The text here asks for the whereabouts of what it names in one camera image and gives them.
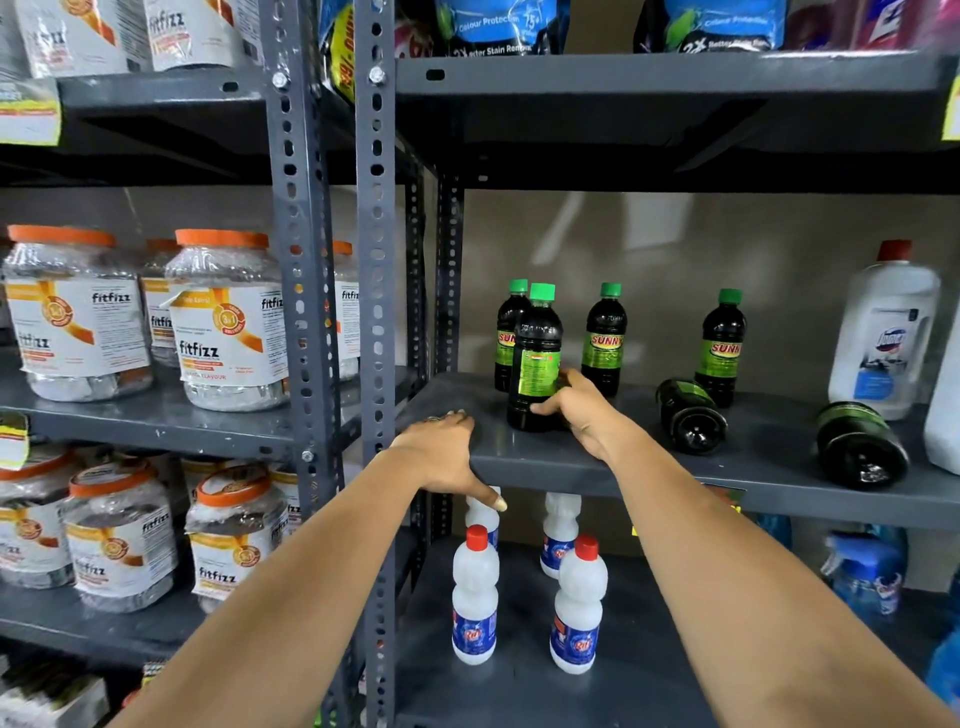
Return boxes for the person's right hand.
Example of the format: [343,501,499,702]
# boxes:
[529,366,640,463]

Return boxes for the person's left hand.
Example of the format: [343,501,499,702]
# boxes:
[389,409,509,514]

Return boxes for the dark bottle green cap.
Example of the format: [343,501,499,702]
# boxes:
[654,378,729,456]
[494,279,532,393]
[815,402,911,492]
[507,282,565,434]
[694,288,748,410]
[581,282,629,399]

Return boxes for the grey metal rack with bottles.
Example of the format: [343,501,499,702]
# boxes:
[354,0,960,728]

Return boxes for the person's right forearm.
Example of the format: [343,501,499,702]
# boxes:
[604,429,960,728]

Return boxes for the person's left forearm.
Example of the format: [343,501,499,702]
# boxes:
[111,447,427,728]

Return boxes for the small white bottle red cap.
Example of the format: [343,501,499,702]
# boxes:
[540,492,583,580]
[549,534,609,675]
[464,487,502,552]
[451,525,501,666]

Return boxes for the green yellow shelf tag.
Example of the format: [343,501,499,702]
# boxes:
[702,484,747,516]

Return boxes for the clear jar orange lid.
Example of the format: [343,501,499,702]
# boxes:
[2,225,156,404]
[332,240,362,381]
[163,228,292,413]
[139,238,181,369]

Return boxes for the blue spray bottle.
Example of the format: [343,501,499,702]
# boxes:
[924,568,960,710]
[821,531,906,624]
[756,513,794,552]

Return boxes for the grey metal rack with jars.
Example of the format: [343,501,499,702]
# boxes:
[0,0,430,728]

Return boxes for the large white bottle red cap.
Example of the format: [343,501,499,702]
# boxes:
[828,239,942,422]

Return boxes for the group of orange-lidded sachet jars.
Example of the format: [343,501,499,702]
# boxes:
[0,442,303,615]

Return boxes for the blue detergent pouch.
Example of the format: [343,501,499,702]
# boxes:
[435,0,571,59]
[633,0,789,54]

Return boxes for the large white plastic bottle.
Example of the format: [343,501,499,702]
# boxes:
[923,313,960,477]

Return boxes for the yellow red pouch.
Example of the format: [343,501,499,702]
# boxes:
[318,0,358,105]

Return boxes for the white cardboard boxes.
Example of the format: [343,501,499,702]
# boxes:
[0,652,111,728]

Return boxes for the pink white bottle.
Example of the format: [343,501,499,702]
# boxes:
[849,0,960,52]

